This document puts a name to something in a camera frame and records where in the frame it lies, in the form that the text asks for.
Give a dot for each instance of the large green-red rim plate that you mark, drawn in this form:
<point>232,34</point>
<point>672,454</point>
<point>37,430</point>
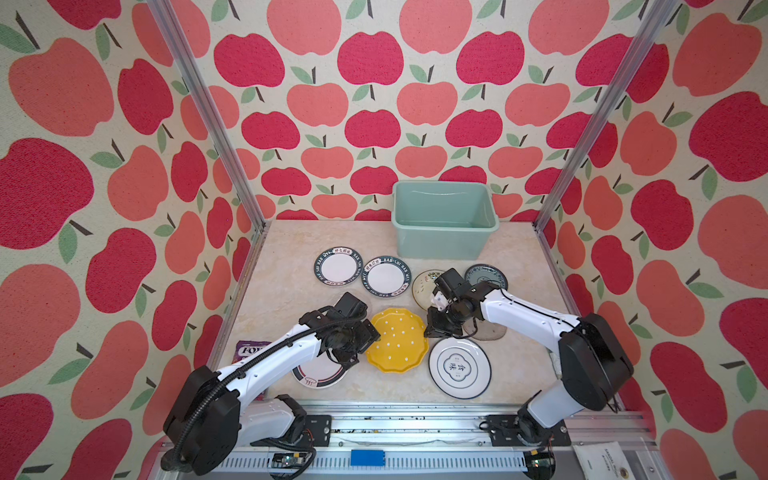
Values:
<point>319,373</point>

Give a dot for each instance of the cream floral plate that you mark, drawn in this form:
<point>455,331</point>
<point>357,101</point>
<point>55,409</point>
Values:
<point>423,286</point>

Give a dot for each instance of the yellow dotted plate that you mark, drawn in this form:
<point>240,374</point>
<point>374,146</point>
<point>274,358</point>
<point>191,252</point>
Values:
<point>402,345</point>

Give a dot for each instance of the grey glass plate right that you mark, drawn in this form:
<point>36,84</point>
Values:
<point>482,330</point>

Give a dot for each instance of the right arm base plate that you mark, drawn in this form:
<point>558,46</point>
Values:
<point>509,430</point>

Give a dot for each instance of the white teal-ring plate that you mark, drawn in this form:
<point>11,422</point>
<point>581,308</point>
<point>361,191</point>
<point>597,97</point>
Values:
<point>460,368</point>

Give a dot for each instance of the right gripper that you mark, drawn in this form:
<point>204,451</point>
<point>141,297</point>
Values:
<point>432,329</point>

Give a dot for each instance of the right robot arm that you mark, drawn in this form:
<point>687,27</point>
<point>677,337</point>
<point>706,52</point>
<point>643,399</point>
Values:
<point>594,365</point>

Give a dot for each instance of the blue patterned small plate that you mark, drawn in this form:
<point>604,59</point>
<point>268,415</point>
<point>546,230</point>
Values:
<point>481,272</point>

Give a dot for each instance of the green plastic bin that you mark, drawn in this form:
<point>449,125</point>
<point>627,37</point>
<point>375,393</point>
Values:
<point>442,220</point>

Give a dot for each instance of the right aluminium frame post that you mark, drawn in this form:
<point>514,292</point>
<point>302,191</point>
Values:
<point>652,24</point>

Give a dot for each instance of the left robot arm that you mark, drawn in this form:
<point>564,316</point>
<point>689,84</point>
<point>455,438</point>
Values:
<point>218,411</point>

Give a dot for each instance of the small green-rim plate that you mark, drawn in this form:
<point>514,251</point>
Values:
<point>338,266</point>
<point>386,276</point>

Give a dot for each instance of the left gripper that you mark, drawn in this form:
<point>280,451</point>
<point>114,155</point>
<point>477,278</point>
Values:
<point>369,334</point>

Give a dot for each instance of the left aluminium frame post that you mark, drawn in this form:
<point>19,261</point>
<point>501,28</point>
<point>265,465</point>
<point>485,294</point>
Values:
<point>173,33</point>

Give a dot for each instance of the blue block on rail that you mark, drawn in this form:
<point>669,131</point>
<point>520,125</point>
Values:
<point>367,458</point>

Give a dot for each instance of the aluminium frame post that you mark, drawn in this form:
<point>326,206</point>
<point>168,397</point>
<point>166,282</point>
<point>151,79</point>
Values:
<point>652,24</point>
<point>173,33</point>

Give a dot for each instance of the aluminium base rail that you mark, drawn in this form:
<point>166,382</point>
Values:
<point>439,439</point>

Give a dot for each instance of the purple candy bag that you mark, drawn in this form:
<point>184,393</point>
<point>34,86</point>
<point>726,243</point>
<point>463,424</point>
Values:
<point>246,348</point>

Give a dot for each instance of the white paper sheet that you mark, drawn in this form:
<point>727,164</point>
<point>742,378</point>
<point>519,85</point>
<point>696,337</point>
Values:
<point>603,461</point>

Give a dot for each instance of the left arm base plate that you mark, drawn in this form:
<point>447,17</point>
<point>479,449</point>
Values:
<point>312,429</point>

